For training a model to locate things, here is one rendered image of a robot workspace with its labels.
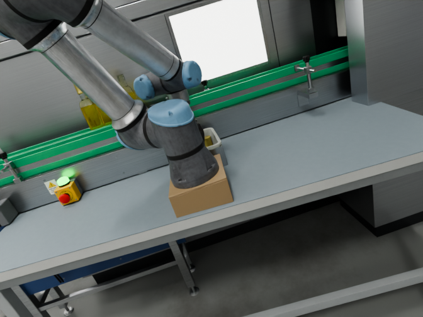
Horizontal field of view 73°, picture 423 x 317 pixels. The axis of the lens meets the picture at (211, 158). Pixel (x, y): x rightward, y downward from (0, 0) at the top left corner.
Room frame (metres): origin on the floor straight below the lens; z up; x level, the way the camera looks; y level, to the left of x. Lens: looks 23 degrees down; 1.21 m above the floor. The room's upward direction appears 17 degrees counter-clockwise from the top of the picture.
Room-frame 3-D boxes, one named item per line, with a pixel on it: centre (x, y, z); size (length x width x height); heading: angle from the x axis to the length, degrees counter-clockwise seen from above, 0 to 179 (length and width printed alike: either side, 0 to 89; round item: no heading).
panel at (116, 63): (1.42, 0.03, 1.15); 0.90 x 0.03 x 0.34; 93
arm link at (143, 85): (0.94, 0.10, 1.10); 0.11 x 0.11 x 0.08; 51
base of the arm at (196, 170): (0.79, 0.06, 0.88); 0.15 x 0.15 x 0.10
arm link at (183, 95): (1.03, 0.05, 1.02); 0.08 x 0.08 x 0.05
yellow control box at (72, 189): (1.06, 0.58, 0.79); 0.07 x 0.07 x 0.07; 3
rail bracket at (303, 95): (1.18, -0.48, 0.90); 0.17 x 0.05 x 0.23; 3
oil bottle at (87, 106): (1.26, 0.44, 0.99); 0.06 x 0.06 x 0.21; 3
